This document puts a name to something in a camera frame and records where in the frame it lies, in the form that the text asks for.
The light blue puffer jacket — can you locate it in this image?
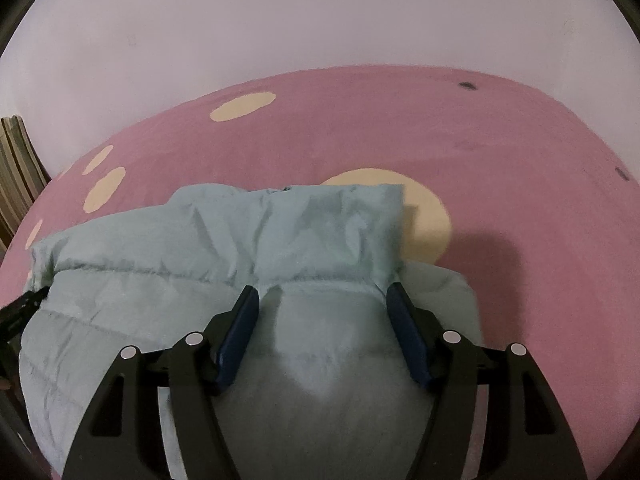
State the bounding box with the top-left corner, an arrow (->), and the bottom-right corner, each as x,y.
20,184 -> 483,479

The striped headboard cushion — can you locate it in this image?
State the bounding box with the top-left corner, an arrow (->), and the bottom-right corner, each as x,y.
0,115 -> 51,256

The pink dotted bed sheet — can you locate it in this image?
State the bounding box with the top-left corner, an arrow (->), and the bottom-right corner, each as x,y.
1,66 -> 639,478

